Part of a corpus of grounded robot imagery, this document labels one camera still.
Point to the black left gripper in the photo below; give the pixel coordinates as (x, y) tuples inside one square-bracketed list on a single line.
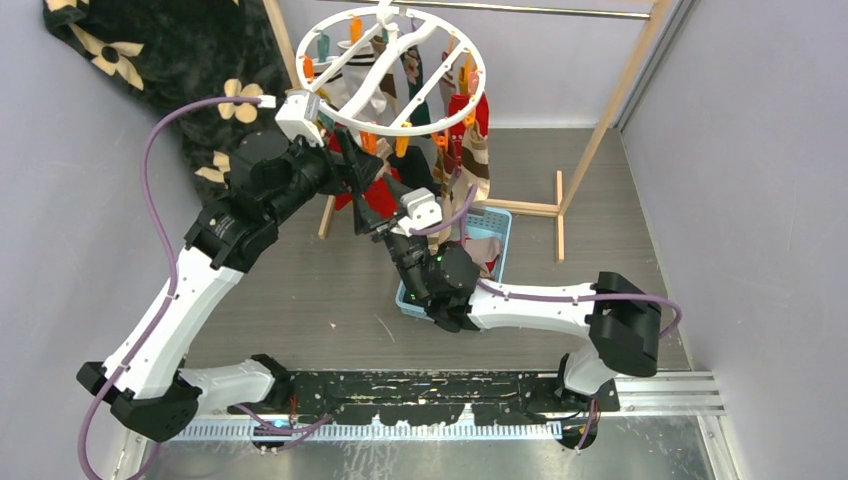
[(352, 169)]

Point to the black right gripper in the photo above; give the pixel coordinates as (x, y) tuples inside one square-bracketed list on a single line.
[(364, 220)]

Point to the orange hanger clip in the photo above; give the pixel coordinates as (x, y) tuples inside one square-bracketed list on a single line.
[(401, 145), (368, 142)]

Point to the white round clip hanger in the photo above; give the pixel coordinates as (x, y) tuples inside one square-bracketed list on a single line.
[(401, 28)]

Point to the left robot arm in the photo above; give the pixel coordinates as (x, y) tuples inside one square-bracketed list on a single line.
[(270, 178)]

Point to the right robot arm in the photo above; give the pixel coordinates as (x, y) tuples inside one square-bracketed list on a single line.
[(620, 324)]

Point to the orange open hanger clip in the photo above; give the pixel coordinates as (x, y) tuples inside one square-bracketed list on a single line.
[(401, 145)]

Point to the black hanging sock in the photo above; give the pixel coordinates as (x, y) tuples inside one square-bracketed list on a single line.
[(413, 169)]

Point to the white black-striped sock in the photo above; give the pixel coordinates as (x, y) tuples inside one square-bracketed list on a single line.
[(348, 81)]

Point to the brown striped hanging sock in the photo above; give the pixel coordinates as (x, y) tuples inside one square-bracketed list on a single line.
[(457, 170)]

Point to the green monkey face sock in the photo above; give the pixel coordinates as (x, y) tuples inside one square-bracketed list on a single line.
[(414, 77)]

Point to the light blue sock basket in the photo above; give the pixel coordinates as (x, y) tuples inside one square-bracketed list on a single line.
[(481, 223)]

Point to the metal hanging rod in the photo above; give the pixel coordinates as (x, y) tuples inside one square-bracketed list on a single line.
[(551, 11)]

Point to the black floral fleece blanket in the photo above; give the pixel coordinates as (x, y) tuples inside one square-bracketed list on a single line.
[(166, 54)]

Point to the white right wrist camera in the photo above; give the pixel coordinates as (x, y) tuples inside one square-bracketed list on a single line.
[(419, 210)]

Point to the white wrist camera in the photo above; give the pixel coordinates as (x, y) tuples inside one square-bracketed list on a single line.
[(419, 210), (296, 115)]

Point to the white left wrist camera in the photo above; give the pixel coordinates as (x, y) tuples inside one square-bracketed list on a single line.
[(296, 115)]

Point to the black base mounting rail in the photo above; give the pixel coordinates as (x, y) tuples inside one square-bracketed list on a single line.
[(424, 398)]

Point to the wooden clothes rack frame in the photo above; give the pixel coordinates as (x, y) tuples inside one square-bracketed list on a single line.
[(566, 191)]

